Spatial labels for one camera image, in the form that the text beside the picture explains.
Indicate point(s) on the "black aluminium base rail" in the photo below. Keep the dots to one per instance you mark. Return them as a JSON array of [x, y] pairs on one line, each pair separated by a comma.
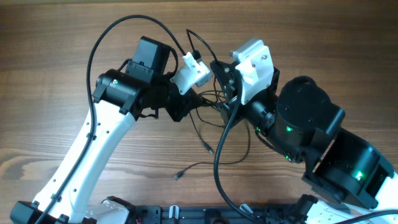
[[217, 214]]

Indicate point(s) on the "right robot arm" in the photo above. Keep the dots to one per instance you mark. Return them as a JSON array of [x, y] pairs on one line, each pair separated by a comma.
[[301, 123]]

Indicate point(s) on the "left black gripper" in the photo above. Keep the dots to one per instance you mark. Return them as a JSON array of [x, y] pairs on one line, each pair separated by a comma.
[[188, 101]]

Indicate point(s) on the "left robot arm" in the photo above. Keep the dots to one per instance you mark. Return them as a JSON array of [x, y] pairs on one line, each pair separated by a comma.
[[119, 98]]

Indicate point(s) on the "left grey rail clip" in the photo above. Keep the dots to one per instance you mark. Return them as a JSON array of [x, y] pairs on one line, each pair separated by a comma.
[[174, 212]]

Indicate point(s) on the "grey rail clip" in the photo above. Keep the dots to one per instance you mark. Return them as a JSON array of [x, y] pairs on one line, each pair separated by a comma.
[[247, 210], [174, 212]]

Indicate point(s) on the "right grey rail clip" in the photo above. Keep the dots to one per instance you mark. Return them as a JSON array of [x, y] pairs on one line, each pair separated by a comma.
[[247, 210]]

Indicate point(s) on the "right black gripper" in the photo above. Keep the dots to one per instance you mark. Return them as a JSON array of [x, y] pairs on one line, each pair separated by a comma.
[[227, 83]]

